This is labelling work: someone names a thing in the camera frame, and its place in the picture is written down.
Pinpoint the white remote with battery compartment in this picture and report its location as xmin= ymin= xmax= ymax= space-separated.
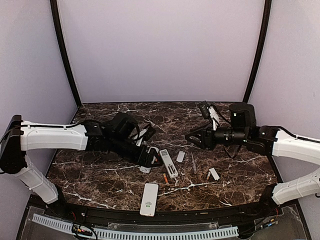
xmin=139 ymin=146 xmax=159 ymax=174

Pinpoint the black right rear frame post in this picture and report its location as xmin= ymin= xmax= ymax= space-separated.
xmin=242 ymin=0 xmax=272 ymax=103

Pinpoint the white remote with green buttons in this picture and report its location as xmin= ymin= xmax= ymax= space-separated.
xmin=139 ymin=183 xmax=159 ymax=217

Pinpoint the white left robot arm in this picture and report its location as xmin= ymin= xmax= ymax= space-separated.
xmin=0 ymin=112 xmax=163 ymax=218

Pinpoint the black left rear frame post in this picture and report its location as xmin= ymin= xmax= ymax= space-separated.
xmin=49 ymin=0 xmax=82 ymax=109

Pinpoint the white battery cover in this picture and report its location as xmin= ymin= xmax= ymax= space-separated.
xmin=209 ymin=167 xmax=220 ymax=181
xmin=176 ymin=151 xmax=186 ymax=163

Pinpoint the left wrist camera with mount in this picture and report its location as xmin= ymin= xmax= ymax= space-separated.
xmin=109 ymin=112 xmax=156 ymax=146

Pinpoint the black frame post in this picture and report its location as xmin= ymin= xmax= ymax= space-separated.
xmin=242 ymin=0 xmax=272 ymax=103
xmin=49 ymin=0 xmax=82 ymax=109

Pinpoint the black curved front rail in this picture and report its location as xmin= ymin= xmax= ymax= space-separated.
xmin=27 ymin=194 xmax=298 ymax=226

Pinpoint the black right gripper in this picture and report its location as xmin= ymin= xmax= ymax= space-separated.
xmin=185 ymin=121 xmax=249 ymax=151

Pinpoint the white remote with QR label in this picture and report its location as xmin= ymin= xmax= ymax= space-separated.
xmin=159 ymin=149 xmax=179 ymax=179

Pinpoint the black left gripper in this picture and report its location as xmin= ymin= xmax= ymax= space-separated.
xmin=109 ymin=134 xmax=164 ymax=168

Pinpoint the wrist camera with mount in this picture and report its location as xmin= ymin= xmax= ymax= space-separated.
xmin=198 ymin=101 xmax=257 ymax=131
xmin=109 ymin=112 xmax=156 ymax=146

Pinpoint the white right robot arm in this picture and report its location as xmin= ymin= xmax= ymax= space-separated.
xmin=185 ymin=125 xmax=320 ymax=217

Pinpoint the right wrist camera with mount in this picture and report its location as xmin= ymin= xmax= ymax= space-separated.
xmin=198 ymin=101 xmax=257 ymax=131

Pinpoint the clear handled screwdriver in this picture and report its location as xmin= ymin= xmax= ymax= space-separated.
xmin=191 ymin=152 xmax=197 ymax=174

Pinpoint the orange battery of QR remote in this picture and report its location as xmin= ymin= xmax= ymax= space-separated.
xmin=163 ymin=173 xmax=169 ymax=184

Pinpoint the white slotted cable duct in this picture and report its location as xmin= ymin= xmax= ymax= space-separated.
xmin=31 ymin=213 xmax=239 ymax=240

